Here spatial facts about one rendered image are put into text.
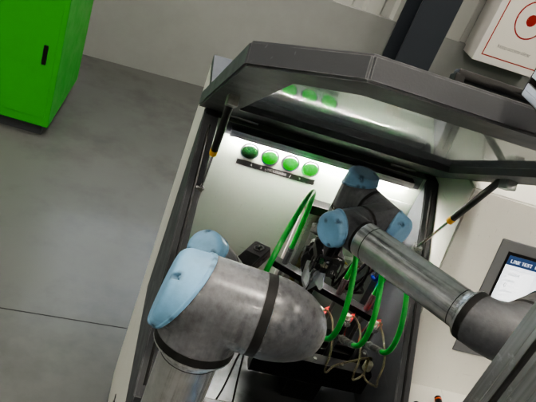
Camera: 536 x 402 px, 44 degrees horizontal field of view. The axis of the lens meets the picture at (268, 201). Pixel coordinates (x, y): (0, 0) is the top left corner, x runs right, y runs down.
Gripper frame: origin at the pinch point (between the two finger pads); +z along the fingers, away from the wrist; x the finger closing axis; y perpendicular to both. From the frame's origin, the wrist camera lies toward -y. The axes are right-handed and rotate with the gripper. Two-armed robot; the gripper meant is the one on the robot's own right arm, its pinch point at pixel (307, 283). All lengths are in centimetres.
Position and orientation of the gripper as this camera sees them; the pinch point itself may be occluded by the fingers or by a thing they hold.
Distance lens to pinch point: 168.7
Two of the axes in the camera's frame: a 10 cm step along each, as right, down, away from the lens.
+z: -3.3, 8.0, 5.0
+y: 0.3, 5.4, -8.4
